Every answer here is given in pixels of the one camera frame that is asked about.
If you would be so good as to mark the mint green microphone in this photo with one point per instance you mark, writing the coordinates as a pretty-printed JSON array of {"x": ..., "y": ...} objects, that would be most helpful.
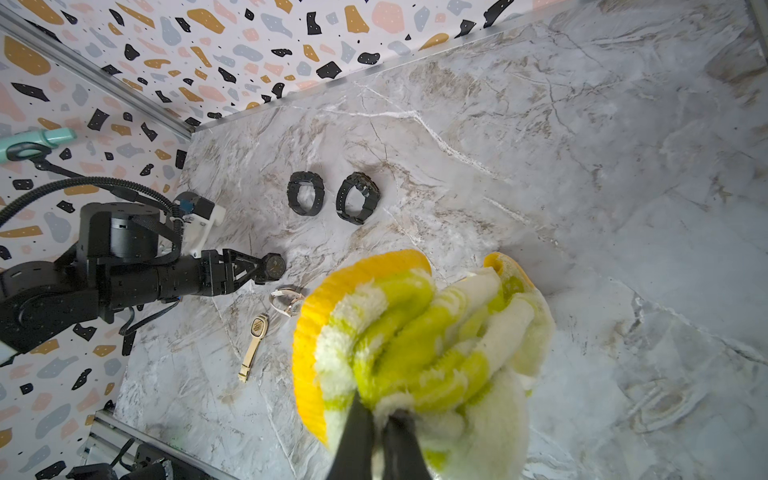
[{"x": 51, "y": 138}]

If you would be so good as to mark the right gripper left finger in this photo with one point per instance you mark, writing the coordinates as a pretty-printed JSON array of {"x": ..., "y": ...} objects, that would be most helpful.
[{"x": 353, "y": 459}]

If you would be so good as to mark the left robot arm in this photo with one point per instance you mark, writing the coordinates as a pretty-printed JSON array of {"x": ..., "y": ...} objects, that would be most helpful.
[{"x": 128, "y": 254}]

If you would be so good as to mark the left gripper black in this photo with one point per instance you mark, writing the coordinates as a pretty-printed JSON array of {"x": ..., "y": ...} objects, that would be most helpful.
[{"x": 220, "y": 270}]

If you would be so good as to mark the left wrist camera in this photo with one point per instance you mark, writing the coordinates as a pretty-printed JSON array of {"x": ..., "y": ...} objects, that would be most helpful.
[{"x": 200, "y": 216}]

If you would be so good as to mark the black microphone stand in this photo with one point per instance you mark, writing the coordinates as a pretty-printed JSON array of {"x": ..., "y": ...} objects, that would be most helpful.
[{"x": 36, "y": 159}]

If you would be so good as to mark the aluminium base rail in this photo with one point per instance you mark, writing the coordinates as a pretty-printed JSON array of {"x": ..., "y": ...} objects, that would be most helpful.
[{"x": 115, "y": 450}]

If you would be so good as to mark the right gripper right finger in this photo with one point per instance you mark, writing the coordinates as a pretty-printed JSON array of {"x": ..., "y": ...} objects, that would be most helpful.
[{"x": 403, "y": 459}]

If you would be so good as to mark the yellow green white cloth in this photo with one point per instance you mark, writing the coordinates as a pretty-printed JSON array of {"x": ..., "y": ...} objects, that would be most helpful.
[{"x": 461, "y": 361}]

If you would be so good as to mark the black digital watch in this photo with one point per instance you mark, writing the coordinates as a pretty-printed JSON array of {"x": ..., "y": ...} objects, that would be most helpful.
[{"x": 365, "y": 191}]

